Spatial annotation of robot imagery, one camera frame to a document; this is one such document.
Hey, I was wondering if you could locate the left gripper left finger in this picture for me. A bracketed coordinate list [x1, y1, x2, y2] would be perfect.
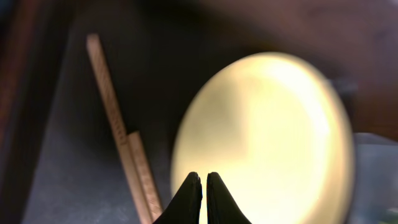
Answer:
[154, 172, 203, 224]

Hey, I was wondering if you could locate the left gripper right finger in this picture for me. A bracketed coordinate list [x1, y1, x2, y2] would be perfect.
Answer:
[206, 172, 251, 224]

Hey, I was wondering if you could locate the wooden chopstick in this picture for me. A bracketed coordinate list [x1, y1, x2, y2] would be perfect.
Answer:
[128, 131, 163, 223]
[86, 34, 152, 223]

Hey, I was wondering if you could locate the yellow plate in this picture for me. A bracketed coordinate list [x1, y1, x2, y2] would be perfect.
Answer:
[170, 52, 354, 223]

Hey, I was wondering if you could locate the dark brown serving tray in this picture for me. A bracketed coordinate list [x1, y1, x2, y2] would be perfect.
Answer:
[1, 0, 397, 223]

